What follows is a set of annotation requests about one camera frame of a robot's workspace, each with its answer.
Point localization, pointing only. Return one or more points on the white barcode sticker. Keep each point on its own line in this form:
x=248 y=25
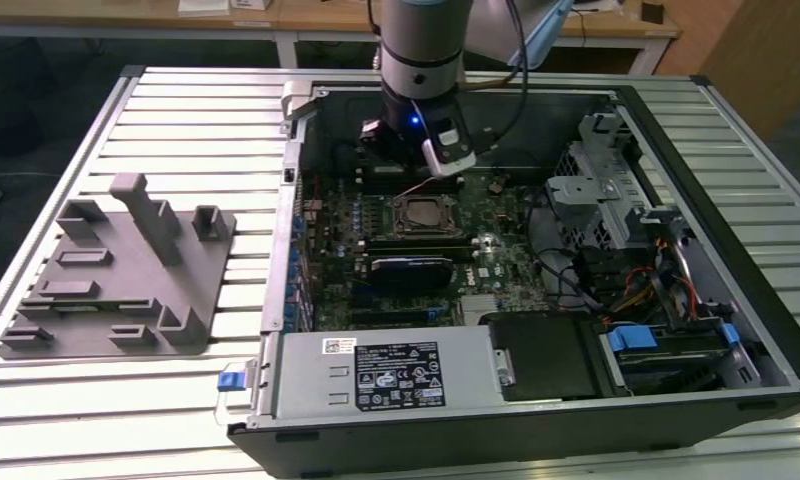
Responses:
x=338 y=346

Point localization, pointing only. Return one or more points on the perforated metal drive cage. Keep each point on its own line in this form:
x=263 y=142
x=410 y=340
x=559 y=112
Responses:
x=587 y=160

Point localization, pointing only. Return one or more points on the large blue disk carrier tab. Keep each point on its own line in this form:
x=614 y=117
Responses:
x=630 y=340

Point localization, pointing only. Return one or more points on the black graphics card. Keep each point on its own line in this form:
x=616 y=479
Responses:
x=410 y=275

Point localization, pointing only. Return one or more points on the silver bracket with round hole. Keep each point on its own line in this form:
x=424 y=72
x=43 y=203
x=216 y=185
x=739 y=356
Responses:
x=576 y=192

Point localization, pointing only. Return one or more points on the short black expansion slot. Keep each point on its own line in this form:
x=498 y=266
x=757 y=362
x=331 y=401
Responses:
x=387 y=317

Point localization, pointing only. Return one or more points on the small blue expansion slot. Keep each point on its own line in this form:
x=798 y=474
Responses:
x=435 y=316

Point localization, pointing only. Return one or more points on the wooden desk white legs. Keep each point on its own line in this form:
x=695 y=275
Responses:
x=140 y=17

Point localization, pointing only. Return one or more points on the blue plastic latch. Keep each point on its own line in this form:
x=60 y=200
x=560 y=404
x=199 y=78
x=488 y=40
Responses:
x=233 y=381

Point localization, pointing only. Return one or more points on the black open PC case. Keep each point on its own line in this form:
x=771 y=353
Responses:
x=440 y=445

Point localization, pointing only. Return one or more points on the grey plastic parts rack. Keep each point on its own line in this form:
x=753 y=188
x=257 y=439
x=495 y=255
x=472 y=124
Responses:
x=173 y=280

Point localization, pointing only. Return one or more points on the RAM slot with black clips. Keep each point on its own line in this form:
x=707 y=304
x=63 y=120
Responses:
x=387 y=175
x=387 y=187

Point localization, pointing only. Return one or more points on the silver power supply unit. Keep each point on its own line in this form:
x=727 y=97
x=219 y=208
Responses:
x=300 y=375

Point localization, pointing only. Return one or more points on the black rating label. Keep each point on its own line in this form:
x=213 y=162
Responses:
x=396 y=375

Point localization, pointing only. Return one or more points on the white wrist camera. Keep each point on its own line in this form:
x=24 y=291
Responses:
x=450 y=150

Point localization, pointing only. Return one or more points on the RAM slot with white clips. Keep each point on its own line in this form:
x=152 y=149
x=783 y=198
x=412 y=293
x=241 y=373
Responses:
x=387 y=180
x=387 y=170

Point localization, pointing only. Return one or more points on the silver square CPU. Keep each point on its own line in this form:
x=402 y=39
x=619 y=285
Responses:
x=427 y=214

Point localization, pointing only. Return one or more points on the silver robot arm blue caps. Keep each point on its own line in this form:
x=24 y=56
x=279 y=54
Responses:
x=420 y=40

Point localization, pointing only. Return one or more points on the small blue carrier tab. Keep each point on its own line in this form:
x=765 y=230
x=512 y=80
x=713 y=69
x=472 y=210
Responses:
x=729 y=335

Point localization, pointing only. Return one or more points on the green motherboard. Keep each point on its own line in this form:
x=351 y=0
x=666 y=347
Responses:
x=514 y=295

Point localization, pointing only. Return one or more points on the small black box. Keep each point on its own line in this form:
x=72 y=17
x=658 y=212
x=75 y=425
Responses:
x=652 y=12

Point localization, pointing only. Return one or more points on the small white box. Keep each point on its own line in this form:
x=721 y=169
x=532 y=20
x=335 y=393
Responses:
x=249 y=4

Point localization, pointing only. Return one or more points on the silver finned heat sink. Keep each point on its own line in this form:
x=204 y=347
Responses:
x=480 y=310

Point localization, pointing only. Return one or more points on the long black expansion slot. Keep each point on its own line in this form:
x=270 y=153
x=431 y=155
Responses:
x=420 y=243
x=420 y=254

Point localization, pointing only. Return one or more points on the black hard disk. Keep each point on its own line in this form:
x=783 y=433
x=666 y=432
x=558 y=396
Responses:
x=674 y=365

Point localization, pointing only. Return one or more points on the CPU socket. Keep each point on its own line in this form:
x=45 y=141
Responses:
x=396 y=231

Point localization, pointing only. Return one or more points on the wooden cabinet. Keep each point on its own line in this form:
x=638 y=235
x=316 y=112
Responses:
x=761 y=60

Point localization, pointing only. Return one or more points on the round coin battery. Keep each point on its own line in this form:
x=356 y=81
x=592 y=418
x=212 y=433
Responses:
x=495 y=186

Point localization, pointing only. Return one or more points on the black plastic shroud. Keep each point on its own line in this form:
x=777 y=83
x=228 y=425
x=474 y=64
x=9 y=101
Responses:
x=540 y=357

